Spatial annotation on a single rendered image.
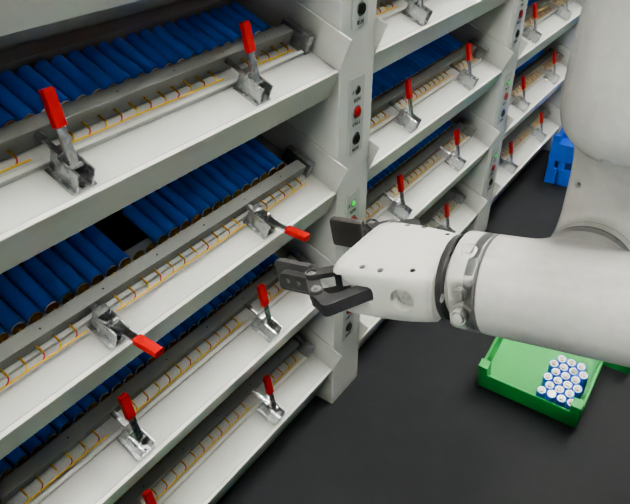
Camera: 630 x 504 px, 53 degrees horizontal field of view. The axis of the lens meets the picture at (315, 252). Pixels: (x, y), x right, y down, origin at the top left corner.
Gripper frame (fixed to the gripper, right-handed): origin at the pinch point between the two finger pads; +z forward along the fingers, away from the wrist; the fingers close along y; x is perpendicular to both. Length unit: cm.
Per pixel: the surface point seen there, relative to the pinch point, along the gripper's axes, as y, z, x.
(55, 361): -18.8, 21.9, -6.8
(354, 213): 35.6, 20.2, -14.9
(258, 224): 13.4, 20.5, -6.2
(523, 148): 143, 30, -44
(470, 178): 100, 29, -36
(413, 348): 54, 23, -57
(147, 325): -8.6, 19.7, -8.4
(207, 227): 6.2, 22.5, -3.4
